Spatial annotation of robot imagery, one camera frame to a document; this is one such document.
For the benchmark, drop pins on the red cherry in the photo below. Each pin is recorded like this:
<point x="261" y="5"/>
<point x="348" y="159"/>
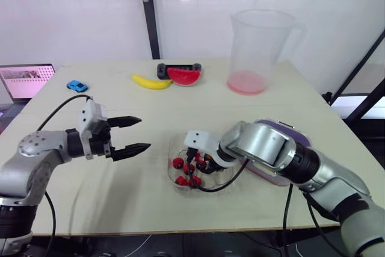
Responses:
<point x="177" y="163"/>
<point x="180" y="180"/>
<point x="188" y="168"/>
<point x="197" y="157"/>
<point x="201" y="164"/>
<point x="195" y="181"/>

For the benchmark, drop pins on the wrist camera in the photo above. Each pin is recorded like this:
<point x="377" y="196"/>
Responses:
<point x="200" y="140"/>
<point x="90" y="112"/>

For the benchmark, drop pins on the clear plastic measuring jug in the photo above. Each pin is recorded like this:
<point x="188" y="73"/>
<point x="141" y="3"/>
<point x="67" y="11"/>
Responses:
<point x="246" y="58"/>

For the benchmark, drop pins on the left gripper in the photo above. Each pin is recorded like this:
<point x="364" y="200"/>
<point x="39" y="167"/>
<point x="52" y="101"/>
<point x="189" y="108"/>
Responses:
<point x="100" y="146"/>

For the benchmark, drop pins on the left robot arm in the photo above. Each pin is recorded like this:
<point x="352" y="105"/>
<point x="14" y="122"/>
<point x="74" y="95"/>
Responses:
<point x="27" y="160"/>

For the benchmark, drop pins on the open laptop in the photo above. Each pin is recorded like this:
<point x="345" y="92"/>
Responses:
<point x="24" y="81"/>

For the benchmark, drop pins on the yellow toy banana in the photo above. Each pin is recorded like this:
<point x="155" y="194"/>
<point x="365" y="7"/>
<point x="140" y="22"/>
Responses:
<point x="150" y="83"/>

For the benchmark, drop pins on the clear plastic bowl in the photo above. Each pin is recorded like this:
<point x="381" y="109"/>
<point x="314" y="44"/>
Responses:
<point x="180" y="192"/>

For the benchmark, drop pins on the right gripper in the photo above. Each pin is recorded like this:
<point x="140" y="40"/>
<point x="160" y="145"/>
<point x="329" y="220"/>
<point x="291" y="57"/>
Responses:
<point x="214" y="166"/>

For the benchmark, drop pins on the black handheld game console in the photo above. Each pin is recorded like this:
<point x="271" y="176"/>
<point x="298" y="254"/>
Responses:
<point x="161" y="70"/>

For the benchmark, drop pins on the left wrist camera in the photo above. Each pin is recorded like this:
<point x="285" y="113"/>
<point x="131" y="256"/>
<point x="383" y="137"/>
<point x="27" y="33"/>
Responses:
<point x="90" y="112"/>

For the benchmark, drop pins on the red toy watermelon slice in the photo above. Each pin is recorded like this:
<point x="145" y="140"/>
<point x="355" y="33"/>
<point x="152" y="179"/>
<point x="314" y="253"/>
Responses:
<point x="183" y="78"/>

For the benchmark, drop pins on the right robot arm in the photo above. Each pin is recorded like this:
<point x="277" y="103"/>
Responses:
<point x="325" y="178"/>

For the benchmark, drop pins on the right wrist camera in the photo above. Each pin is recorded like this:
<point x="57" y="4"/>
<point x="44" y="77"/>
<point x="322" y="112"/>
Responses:
<point x="200" y="140"/>

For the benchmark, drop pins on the blue toy car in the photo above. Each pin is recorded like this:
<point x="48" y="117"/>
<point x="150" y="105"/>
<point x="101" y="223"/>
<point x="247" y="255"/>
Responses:
<point x="77" y="85"/>

